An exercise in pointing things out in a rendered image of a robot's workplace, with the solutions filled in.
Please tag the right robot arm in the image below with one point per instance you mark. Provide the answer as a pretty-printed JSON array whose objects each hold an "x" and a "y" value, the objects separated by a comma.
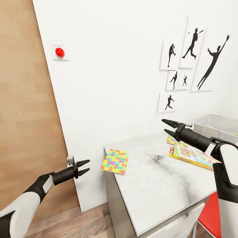
[{"x": 225, "y": 172}]

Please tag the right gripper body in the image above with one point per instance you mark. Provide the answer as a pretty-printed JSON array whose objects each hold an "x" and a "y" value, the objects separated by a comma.
[{"x": 188, "y": 136}]

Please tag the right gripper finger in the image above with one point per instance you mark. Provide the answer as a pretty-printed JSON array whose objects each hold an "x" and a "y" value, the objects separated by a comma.
[
  {"x": 173, "y": 134},
  {"x": 171, "y": 123}
]

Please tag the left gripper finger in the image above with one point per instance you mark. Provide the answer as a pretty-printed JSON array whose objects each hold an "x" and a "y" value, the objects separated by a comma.
[
  {"x": 80, "y": 173},
  {"x": 81, "y": 163}
]

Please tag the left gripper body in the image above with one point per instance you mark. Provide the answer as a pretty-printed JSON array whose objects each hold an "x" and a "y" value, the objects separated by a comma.
[{"x": 69, "y": 173}]

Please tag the jigsaw puzzle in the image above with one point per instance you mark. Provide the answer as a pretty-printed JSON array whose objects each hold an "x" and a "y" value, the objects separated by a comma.
[
  {"x": 172, "y": 140},
  {"x": 115, "y": 162}
]

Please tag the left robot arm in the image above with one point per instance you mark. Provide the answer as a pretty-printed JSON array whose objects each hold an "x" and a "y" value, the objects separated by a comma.
[{"x": 16, "y": 218}]

